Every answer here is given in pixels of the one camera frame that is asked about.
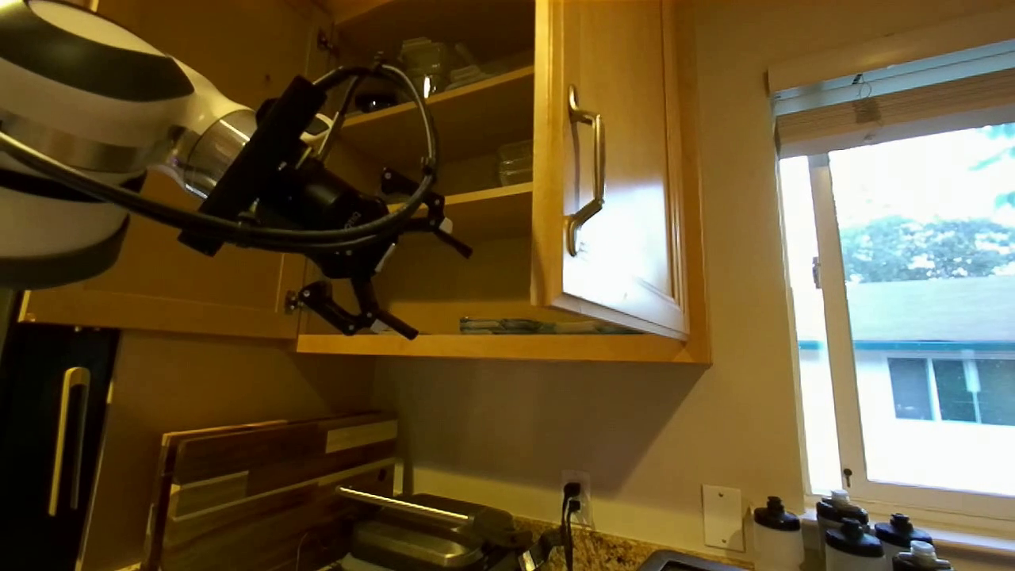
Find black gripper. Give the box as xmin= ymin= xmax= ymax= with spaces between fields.
xmin=249 ymin=147 xmax=475 ymax=344

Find wooden cupboard door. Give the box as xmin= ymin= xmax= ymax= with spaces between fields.
xmin=532 ymin=0 xmax=686 ymax=339
xmin=20 ymin=0 xmax=326 ymax=339

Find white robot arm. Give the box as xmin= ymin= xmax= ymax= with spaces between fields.
xmin=0 ymin=0 xmax=446 ymax=335

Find glassware on cupboard shelves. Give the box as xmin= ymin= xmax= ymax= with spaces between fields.
xmin=352 ymin=35 xmax=537 ymax=186

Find open wooden cupboard shelves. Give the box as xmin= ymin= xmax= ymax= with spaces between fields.
xmin=294 ymin=0 xmax=711 ymax=365

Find stacked wooden cutting boards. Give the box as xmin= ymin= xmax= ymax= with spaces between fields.
xmin=140 ymin=413 xmax=399 ymax=571

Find black plug in outlet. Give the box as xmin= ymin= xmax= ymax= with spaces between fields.
xmin=563 ymin=478 xmax=590 ymax=522

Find stainless steel refrigerator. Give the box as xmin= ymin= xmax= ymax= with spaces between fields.
xmin=0 ymin=288 xmax=121 ymax=571

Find white bottle black cap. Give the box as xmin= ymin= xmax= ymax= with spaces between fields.
xmin=877 ymin=515 xmax=937 ymax=571
xmin=825 ymin=517 xmax=885 ymax=571
xmin=748 ymin=494 xmax=802 ymax=571

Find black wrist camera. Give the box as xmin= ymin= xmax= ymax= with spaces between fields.
xmin=182 ymin=78 xmax=324 ymax=254

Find white wall outlet plate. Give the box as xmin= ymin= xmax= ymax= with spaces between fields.
xmin=702 ymin=484 xmax=741 ymax=552

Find window with white frame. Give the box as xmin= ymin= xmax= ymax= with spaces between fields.
xmin=768 ymin=42 xmax=1015 ymax=533

